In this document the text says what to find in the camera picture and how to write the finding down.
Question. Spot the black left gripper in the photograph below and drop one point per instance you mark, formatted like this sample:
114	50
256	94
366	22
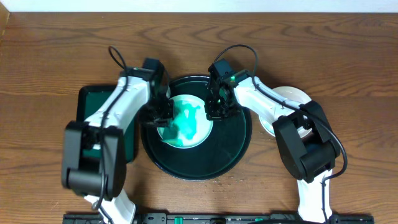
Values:
160	115

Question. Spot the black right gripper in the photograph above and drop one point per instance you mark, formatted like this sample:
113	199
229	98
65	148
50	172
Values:
211	113

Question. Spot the green sponge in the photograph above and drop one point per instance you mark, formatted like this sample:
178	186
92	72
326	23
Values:
178	116

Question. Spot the green rimmed plate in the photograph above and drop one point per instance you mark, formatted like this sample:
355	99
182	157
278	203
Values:
195	128

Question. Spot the white plate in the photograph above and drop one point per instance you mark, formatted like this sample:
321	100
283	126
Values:
291	93

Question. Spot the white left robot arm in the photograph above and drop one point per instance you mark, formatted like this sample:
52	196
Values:
94	161

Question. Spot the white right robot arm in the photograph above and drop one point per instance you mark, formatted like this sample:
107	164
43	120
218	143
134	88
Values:
307	146

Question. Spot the black round tray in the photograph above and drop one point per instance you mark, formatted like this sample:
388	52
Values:
220	152

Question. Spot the black rectangular water tray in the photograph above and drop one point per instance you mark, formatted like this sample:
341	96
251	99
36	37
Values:
90	99

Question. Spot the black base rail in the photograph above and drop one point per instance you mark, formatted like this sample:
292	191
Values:
162	218

